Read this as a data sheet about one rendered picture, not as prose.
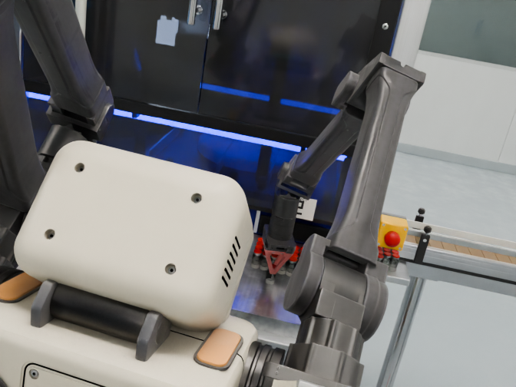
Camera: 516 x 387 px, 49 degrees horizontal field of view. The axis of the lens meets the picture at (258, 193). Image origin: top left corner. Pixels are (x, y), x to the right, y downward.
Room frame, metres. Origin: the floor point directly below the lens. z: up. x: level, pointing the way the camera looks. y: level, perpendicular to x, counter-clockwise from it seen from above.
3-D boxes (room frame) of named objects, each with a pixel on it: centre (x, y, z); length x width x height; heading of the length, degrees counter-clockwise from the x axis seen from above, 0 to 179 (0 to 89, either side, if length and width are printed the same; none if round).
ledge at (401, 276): (1.43, -0.38, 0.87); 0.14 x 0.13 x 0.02; 176
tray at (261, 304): (1.18, -0.10, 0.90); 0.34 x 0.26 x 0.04; 175
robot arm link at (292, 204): (1.21, -0.07, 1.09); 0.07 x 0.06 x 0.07; 1
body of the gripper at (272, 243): (1.21, -0.07, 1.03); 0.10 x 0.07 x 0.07; 9
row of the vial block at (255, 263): (1.27, -0.10, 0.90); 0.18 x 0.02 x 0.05; 85
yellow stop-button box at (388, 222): (1.39, -0.36, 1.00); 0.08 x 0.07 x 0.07; 176
